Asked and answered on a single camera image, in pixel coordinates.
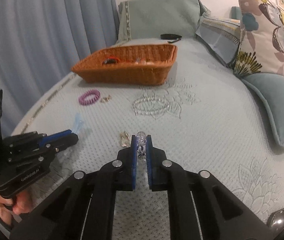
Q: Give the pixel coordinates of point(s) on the orange wicker basket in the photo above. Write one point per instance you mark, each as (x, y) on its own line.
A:
(147, 65)

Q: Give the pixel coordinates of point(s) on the light teal embroidered bedspread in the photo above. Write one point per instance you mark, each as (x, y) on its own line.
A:
(225, 172)

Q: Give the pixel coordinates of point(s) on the striped blue-grey pillow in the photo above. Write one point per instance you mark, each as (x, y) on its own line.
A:
(222, 36)

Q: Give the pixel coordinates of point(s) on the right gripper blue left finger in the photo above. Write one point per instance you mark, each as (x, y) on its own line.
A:
(128, 173)

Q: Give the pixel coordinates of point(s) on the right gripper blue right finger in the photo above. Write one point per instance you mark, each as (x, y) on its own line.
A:
(157, 177)

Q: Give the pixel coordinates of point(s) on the blue-grey curtain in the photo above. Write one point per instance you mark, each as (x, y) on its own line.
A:
(40, 40)

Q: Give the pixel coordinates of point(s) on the black orange hair accessory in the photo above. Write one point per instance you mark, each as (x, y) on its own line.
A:
(111, 60)

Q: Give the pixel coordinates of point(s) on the floral print pillow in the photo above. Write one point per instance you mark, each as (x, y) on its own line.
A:
(261, 48)

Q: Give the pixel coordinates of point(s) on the small gold earring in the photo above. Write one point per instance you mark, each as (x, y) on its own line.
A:
(106, 99)

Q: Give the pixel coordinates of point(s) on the teal covered headboard cushion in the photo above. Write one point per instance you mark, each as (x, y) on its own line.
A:
(151, 18)

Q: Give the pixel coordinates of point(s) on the person's left hand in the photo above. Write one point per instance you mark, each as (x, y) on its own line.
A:
(22, 204)

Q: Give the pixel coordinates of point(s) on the black strap band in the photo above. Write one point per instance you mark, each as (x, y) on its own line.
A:
(170, 38)

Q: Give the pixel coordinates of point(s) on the teal velvet cushion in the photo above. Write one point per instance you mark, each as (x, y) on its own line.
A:
(270, 89)

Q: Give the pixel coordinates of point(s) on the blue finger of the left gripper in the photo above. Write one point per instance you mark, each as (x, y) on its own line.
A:
(63, 143)
(54, 136)

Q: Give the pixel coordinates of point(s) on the light blue plastic hair clip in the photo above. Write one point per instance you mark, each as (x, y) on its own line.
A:
(80, 127)

